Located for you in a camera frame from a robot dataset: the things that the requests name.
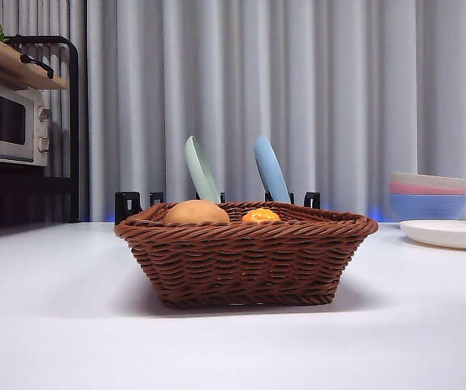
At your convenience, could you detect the yellow orange corn cob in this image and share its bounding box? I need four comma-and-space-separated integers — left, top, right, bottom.
242, 207, 282, 224

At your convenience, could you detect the brown potato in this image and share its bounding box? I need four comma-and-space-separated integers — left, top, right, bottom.
163, 198, 232, 224

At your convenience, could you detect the brown wicker basket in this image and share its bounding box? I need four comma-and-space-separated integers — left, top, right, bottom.
113, 201, 380, 309

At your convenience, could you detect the pale green plate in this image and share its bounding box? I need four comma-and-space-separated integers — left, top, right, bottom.
184, 135, 222, 203

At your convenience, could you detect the pale blue plate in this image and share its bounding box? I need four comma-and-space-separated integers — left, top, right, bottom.
253, 135, 292, 205

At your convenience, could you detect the black dish rack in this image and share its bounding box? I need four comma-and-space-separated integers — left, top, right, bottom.
114, 190, 322, 225

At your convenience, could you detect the grey curtain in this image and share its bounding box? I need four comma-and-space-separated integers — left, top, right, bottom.
0, 0, 466, 223

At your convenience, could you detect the black metal shelf rack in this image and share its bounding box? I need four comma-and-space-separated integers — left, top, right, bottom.
0, 35, 81, 247

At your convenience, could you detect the pink bowl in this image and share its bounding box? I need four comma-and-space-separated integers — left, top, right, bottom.
389, 181, 466, 197

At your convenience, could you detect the blue bowl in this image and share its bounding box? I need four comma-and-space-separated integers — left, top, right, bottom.
388, 193, 466, 223

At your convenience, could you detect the cream bowl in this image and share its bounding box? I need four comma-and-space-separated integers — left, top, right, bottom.
389, 171, 466, 190

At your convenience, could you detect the white plate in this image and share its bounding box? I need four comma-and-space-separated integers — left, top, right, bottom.
398, 219, 466, 251

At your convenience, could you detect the silver toaster oven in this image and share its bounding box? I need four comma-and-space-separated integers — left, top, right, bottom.
0, 75, 51, 167

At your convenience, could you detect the wooden cutting board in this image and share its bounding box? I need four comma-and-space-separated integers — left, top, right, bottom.
0, 35, 70, 91

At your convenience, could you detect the black handle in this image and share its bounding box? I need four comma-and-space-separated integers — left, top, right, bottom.
20, 54, 55, 80

